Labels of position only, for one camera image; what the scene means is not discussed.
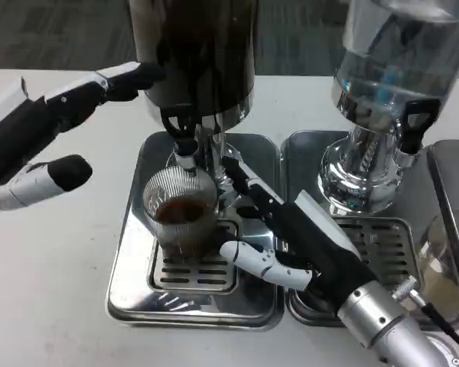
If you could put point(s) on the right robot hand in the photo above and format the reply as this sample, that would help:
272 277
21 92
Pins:
313 237

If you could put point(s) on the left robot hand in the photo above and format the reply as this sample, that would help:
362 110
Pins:
19 126

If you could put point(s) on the clear ribbed glass cup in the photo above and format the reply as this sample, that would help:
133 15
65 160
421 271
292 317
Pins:
176 229

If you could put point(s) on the silver right robot forearm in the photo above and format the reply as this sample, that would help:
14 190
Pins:
386 325

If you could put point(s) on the steel dispenser base tray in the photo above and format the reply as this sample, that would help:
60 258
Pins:
302 160
451 172
130 286

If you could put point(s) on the black dispenser tap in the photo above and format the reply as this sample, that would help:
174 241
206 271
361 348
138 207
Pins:
413 134
183 145

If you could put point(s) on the dark drink dispenser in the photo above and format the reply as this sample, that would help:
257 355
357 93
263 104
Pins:
195 57

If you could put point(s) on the clear drink dispenser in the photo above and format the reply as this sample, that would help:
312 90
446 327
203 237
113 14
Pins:
386 57

